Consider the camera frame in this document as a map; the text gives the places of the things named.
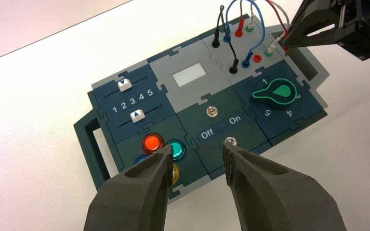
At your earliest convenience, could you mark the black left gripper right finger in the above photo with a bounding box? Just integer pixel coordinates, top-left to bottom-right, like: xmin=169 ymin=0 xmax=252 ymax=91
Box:
xmin=223 ymin=142 xmax=347 ymax=231

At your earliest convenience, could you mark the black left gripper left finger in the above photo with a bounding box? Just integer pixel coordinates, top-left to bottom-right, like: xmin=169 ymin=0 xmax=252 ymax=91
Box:
xmin=83 ymin=145 xmax=174 ymax=231

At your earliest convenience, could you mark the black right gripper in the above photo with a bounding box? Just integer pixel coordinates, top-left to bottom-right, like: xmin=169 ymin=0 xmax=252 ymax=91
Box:
xmin=282 ymin=0 xmax=370 ymax=61

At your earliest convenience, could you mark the red jumper wire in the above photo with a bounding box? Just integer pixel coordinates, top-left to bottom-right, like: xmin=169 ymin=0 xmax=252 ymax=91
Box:
xmin=234 ymin=0 xmax=291 ymax=53

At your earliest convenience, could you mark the blue push button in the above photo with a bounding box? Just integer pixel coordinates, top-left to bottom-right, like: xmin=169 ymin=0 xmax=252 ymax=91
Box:
xmin=133 ymin=154 xmax=150 ymax=165

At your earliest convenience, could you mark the yellow push button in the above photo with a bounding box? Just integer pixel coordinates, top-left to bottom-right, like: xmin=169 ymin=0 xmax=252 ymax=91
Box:
xmin=172 ymin=163 xmax=181 ymax=186

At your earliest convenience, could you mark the red push button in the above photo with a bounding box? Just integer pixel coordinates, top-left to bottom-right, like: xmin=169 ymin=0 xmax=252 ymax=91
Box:
xmin=141 ymin=133 xmax=166 ymax=155

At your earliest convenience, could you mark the green push button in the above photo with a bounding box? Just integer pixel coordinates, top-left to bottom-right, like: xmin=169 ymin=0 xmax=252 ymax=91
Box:
xmin=166 ymin=140 xmax=187 ymax=161

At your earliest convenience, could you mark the green rotary knob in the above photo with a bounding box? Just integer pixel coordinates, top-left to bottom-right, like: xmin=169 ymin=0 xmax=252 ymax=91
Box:
xmin=251 ymin=78 xmax=299 ymax=110

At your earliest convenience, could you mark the white slider knob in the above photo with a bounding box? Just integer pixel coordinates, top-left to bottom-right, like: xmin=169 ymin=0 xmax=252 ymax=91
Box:
xmin=130 ymin=109 xmax=146 ymax=123
xmin=117 ymin=78 xmax=132 ymax=93

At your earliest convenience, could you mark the grey and blue task box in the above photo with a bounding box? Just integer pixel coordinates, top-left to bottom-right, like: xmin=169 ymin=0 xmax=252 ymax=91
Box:
xmin=73 ymin=13 xmax=331 ymax=202

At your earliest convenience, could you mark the white jumper wire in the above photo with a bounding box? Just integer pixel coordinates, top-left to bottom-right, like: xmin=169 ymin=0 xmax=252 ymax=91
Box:
xmin=247 ymin=0 xmax=291 ymax=55

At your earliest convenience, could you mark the blue jumper wire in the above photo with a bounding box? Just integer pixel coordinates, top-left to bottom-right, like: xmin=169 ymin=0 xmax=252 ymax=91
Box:
xmin=223 ymin=0 xmax=267 ymax=68

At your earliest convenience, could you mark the black jumper wire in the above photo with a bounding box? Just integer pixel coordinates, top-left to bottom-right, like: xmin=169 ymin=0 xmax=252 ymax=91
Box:
xmin=211 ymin=4 xmax=240 ymax=75

